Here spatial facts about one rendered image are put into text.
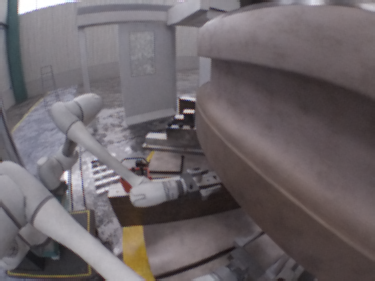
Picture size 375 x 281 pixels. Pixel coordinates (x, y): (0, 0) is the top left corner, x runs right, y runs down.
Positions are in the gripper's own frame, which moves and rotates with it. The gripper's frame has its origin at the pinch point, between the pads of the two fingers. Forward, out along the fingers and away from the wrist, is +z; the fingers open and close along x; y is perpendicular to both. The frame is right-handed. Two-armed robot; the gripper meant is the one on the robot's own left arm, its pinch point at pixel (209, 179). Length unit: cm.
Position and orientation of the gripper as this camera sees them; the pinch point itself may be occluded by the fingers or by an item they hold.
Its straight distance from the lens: 86.2
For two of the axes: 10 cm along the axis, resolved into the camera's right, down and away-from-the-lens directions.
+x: -3.4, -4.5, 8.3
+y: 0.0, -8.8, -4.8
